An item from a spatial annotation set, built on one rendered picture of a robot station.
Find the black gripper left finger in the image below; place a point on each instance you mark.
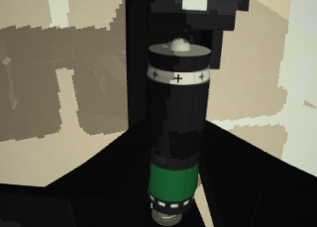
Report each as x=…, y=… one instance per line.
x=109, y=190

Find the black and green battery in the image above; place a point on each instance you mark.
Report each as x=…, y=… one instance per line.
x=178, y=82

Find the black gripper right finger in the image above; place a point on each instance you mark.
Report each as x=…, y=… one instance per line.
x=246, y=187

